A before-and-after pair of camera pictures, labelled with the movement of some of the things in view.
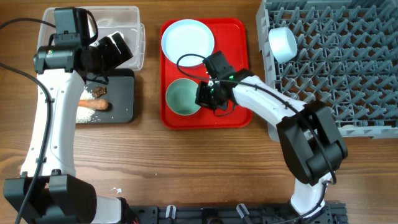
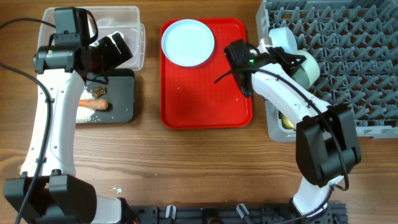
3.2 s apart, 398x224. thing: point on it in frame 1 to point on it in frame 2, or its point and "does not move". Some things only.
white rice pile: [84, 114] does not move
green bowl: [181, 97] to [308, 74]
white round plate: [188, 37] does not move
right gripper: [201, 98] to [277, 55]
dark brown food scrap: [98, 91] does not move
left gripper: [114, 58] does not move
